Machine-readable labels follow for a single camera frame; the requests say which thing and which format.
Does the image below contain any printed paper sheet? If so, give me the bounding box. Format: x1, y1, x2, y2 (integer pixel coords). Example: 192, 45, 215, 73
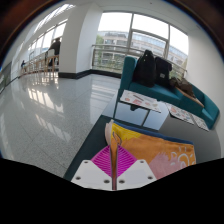
164, 102, 195, 125
189, 113, 211, 132
119, 89, 162, 114

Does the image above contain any orange pink yellow printed towel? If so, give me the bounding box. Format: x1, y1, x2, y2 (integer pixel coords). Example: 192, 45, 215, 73
104, 119, 197, 191

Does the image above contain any row of wooden chairs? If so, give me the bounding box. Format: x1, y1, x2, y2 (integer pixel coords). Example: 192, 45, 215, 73
20, 52, 61, 76

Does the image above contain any teal sofa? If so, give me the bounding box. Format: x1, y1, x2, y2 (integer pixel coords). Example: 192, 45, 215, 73
118, 55, 221, 131

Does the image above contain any person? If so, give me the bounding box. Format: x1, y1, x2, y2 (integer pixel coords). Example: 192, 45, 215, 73
48, 37, 62, 66

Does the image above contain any black backpack with light patch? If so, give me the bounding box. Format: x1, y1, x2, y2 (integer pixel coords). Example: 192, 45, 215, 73
153, 56, 174, 90

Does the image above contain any metal window railing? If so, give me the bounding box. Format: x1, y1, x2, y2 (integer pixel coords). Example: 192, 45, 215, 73
91, 43, 188, 80

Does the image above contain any brown jacket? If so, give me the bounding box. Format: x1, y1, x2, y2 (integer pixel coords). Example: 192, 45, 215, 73
167, 76, 196, 99

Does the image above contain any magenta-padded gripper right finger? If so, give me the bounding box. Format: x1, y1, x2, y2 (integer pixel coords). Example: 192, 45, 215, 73
116, 145, 158, 191

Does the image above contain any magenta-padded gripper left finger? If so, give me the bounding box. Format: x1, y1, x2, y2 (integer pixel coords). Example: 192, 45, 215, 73
70, 145, 113, 192

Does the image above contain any wooden sofa side table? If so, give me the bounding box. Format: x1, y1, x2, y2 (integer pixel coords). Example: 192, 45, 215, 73
174, 86, 205, 109

